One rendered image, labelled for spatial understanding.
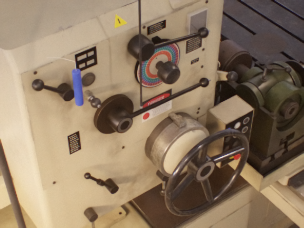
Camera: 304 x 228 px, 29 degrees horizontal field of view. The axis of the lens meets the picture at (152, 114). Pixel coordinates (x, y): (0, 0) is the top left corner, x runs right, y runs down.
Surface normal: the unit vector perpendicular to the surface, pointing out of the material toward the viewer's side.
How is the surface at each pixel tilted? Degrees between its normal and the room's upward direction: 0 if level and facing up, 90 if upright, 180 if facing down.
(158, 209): 0
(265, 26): 0
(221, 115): 0
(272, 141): 90
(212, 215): 90
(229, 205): 90
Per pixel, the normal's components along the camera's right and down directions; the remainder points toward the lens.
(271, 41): 0.00, -0.73
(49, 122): 0.59, 0.55
